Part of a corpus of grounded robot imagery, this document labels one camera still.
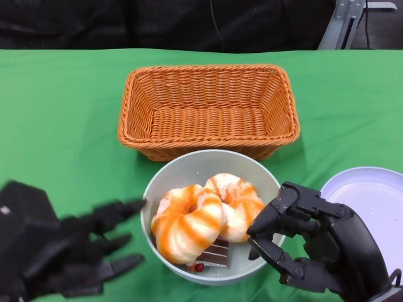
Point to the pale lilac plate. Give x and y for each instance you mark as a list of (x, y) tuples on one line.
[(371, 195)]

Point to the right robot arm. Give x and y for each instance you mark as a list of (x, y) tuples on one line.
[(390, 295)]

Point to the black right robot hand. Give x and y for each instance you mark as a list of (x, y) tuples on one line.
[(349, 245)]

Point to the grey round bowl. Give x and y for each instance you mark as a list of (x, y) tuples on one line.
[(189, 166)]

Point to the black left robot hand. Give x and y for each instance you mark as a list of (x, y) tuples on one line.
[(69, 258)]

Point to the chocolate layer cake slice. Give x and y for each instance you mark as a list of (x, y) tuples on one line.
[(217, 255)]

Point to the black cloth backdrop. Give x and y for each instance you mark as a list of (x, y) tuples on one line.
[(94, 22)]

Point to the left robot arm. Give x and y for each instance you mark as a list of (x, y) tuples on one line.
[(22, 207)]

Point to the grey metal stand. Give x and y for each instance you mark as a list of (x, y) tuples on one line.
[(333, 28)]

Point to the orange wicker basket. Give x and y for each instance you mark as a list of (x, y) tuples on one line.
[(204, 126)]

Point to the green tablecloth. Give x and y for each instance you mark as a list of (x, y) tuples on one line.
[(63, 110)]

